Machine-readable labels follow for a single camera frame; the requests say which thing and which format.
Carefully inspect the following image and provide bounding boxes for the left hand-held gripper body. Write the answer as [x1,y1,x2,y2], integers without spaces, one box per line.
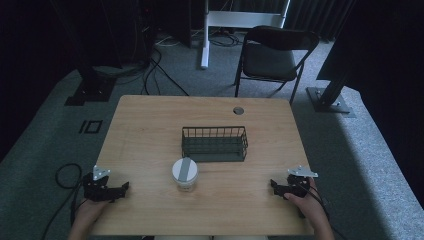
[82,165,116,203]

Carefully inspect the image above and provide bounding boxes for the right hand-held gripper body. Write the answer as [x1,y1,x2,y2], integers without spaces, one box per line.
[285,165,319,200]

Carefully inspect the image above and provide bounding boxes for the person's left hand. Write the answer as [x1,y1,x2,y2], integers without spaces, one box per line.
[71,197,112,232]

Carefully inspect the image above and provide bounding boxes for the person's right hand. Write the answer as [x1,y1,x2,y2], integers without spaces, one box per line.
[283,177,327,229]

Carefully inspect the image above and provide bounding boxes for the clear jar with white lid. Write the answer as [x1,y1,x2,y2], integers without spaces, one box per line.
[171,157,200,193]

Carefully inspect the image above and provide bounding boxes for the black folding chair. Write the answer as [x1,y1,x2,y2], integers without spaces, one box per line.
[233,25,320,106]

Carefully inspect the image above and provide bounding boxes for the dark curtain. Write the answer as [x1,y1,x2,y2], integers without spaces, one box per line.
[284,0,358,42]

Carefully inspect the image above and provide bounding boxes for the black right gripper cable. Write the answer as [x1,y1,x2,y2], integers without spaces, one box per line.
[299,179,332,222]

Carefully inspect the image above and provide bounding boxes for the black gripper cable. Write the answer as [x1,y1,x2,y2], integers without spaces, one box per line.
[40,162,88,240]
[299,179,332,222]

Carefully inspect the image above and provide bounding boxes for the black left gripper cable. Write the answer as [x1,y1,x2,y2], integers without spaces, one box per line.
[40,162,88,240]

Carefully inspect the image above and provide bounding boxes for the dark wire basket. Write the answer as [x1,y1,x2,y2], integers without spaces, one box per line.
[181,125,250,164]

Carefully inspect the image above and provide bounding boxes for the metal stand with base plate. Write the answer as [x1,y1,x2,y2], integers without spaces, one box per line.
[305,66,357,119]

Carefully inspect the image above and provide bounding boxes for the black stand with base plate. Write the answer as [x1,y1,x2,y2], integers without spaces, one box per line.
[64,64,118,107]

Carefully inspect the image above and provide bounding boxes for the black floor cables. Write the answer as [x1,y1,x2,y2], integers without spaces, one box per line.
[114,31,190,98]

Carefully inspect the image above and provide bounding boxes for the white desk frame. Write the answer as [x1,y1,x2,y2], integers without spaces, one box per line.
[200,0,292,70]

